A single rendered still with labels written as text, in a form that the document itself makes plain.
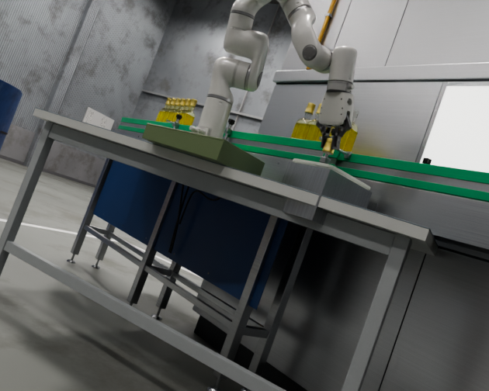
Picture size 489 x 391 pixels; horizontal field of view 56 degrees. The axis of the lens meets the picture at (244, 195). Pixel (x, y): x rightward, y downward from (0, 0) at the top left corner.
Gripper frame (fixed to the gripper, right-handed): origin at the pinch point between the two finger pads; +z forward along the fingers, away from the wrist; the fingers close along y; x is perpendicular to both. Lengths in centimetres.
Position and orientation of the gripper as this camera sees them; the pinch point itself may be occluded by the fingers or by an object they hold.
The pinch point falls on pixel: (331, 142)
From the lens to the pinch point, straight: 145.4
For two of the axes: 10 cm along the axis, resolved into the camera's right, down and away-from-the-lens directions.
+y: -6.1, -1.6, 7.7
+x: -7.8, -0.5, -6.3
